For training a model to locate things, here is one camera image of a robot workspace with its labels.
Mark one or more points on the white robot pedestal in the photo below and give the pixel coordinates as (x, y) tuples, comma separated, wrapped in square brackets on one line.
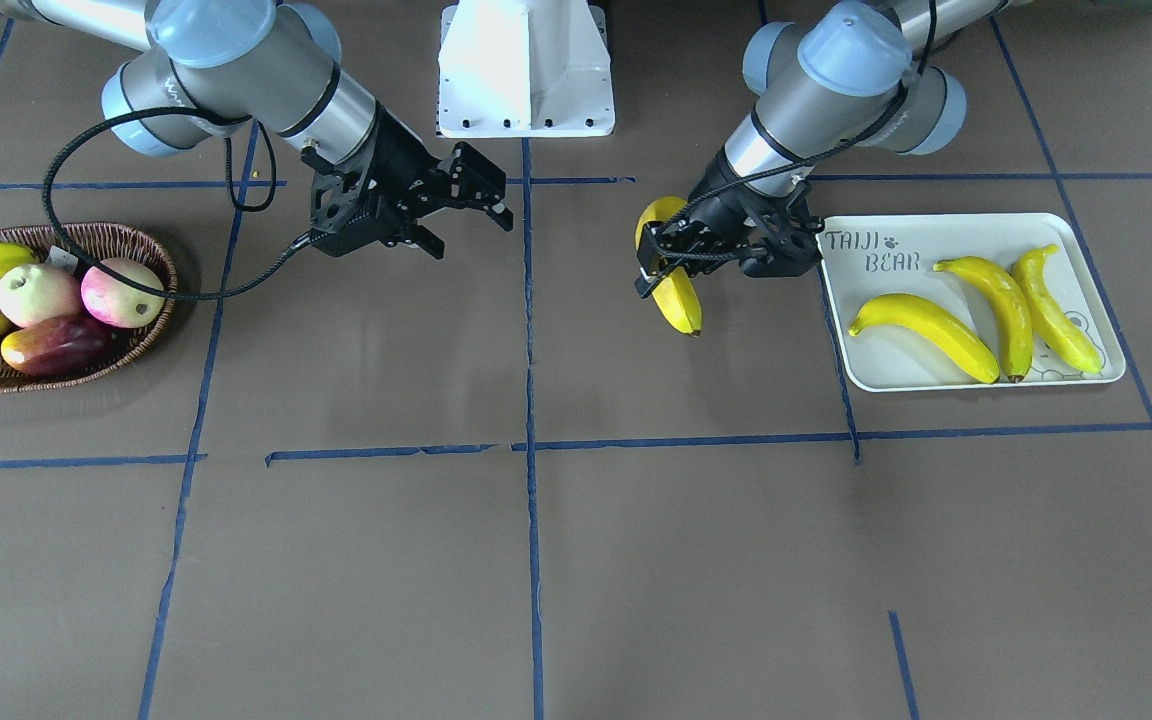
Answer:
[(524, 69)]

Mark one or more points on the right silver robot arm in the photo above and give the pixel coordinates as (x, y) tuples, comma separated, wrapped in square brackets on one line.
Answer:
[(206, 67)]

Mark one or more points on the orange red mango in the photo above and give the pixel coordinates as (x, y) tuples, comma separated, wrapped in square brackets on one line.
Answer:
[(60, 345)]

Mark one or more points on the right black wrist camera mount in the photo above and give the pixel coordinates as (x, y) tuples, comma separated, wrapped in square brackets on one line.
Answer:
[(337, 213)]

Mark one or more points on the pale green apple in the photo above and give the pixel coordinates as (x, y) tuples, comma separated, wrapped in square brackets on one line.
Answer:
[(34, 292)]

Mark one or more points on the long yellow banana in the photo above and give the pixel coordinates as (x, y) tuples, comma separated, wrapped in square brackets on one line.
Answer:
[(936, 325)]

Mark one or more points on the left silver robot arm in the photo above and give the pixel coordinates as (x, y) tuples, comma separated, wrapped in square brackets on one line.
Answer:
[(860, 78)]

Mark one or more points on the brown wicker basket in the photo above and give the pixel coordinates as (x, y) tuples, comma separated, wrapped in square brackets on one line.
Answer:
[(104, 240)]

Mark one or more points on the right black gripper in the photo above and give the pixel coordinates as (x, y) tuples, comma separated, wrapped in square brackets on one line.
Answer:
[(399, 156)]

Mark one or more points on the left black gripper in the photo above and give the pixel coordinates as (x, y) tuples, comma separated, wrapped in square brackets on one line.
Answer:
[(725, 204)]

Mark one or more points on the pink green apple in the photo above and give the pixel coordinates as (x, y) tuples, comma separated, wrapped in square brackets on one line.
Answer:
[(113, 302)]

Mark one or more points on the curved yellow banana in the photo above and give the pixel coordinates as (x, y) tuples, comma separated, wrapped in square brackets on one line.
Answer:
[(675, 296)]

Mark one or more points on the cream bear tray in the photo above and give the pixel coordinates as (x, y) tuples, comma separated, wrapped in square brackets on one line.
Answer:
[(864, 257)]

